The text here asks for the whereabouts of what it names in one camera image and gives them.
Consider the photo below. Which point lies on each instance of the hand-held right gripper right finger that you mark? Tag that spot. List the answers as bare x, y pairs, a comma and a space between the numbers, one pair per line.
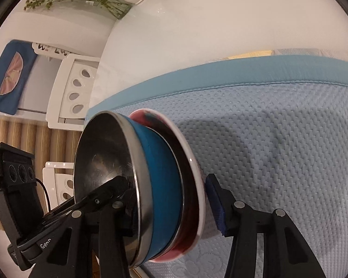
217, 205

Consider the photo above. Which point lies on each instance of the blue steel bowl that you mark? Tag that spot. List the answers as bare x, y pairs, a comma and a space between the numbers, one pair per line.
159, 179

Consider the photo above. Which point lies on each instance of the pale yellow cloth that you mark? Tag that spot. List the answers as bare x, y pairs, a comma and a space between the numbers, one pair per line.
249, 54

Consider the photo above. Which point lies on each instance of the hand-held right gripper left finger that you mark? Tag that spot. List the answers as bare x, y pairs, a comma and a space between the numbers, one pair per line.
113, 217

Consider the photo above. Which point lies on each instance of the white carved chair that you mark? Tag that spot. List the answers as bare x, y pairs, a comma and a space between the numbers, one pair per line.
50, 173
49, 50
53, 115

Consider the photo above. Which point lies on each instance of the light blue textured mat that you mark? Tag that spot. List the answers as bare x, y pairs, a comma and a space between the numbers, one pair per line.
264, 150

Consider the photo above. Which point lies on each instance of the red steel bowl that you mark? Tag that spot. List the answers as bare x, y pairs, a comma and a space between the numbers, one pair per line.
191, 208

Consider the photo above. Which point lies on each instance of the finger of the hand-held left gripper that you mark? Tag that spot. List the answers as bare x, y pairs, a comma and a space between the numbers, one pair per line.
62, 205
110, 189

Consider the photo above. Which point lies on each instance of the blue tissue box cover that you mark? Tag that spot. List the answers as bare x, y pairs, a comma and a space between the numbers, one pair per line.
0, 104

